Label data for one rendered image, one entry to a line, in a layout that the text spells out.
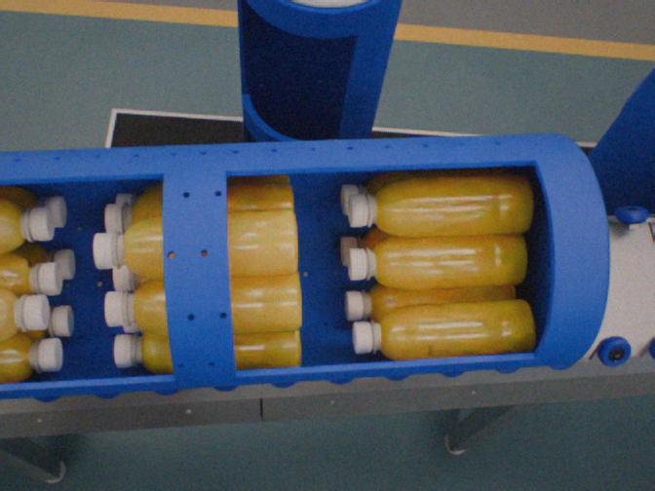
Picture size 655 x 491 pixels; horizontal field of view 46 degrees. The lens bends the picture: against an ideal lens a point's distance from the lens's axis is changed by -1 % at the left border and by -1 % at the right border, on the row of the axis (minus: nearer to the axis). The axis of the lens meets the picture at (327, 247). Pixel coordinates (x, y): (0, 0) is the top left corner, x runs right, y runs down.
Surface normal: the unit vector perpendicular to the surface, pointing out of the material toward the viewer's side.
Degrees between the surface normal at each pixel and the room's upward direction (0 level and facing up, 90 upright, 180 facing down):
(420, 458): 0
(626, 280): 0
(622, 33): 0
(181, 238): 10
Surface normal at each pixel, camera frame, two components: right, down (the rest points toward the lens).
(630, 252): 0.07, -0.40
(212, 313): 0.11, 0.31
